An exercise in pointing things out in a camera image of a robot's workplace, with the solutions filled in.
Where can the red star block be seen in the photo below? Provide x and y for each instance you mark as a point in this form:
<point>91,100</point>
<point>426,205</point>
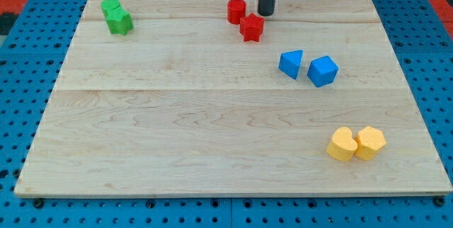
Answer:
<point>251,27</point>

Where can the blue triangle block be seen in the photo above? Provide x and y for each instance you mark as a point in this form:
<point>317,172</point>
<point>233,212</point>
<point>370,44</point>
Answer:
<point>290,63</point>

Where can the green star block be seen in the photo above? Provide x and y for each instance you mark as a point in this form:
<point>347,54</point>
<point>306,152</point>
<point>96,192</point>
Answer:
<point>119,21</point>

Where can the light wooden board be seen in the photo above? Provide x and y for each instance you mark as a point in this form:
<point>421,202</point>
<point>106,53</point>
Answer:
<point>182,107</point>

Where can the red cylinder block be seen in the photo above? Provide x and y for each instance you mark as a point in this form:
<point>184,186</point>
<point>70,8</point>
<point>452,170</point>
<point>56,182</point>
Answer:
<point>236,9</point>

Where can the blue cube block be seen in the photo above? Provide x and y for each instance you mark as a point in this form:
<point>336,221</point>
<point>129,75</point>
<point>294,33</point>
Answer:
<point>322,71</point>

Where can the yellow heart block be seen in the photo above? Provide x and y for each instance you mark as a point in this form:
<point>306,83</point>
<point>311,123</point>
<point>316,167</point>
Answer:
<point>342,145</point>

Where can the yellow hexagon block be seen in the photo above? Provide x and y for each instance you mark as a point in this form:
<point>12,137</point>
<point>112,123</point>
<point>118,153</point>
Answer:
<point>370,141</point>

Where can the green cylinder block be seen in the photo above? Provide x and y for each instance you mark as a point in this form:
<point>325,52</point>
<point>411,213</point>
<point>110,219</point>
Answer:
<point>109,5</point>

